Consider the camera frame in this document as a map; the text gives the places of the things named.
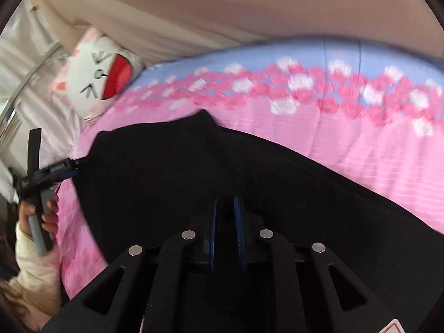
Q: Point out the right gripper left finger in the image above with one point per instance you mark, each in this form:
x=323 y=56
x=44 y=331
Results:
x=166 y=288

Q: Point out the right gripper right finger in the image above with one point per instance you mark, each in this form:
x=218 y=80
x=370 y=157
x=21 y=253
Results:
x=297 y=288

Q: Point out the black pants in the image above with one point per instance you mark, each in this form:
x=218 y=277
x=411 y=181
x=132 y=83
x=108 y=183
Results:
x=142 y=184

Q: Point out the cream sleeve left forearm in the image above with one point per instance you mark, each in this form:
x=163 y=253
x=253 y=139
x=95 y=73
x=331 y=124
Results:
x=35 y=293

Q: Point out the person's left hand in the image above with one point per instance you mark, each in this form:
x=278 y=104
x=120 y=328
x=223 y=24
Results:
x=49 y=220

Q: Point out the cat face cushion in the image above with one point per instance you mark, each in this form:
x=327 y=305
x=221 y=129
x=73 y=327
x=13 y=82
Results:
x=97 y=71

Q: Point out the white sheer curtain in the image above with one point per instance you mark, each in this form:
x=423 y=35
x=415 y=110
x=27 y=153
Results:
x=31 y=57

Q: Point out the beige padded headboard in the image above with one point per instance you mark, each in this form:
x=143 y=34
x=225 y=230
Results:
x=161 y=30

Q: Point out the pink floral bed quilt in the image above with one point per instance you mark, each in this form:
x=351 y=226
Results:
x=372 y=114

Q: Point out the chrome metal rail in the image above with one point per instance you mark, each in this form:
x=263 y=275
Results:
x=8 y=112

